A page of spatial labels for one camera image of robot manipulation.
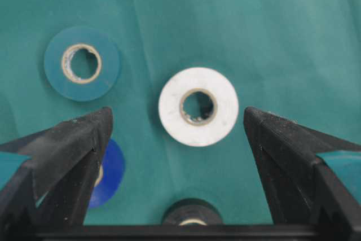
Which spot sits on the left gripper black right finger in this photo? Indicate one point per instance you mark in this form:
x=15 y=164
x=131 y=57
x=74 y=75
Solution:
x=310 y=180

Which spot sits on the white tape roll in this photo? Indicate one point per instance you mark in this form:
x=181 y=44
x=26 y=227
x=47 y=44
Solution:
x=198 y=107

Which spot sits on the blue tape roll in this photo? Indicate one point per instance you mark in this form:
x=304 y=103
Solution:
x=110 y=175

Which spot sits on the green tape roll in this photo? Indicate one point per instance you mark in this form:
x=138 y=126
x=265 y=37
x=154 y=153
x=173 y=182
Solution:
x=81 y=63

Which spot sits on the black tape roll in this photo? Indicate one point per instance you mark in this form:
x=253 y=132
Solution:
x=192 y=211

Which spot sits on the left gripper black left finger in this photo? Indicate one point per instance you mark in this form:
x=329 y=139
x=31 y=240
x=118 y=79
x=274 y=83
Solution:
x=52 y=186

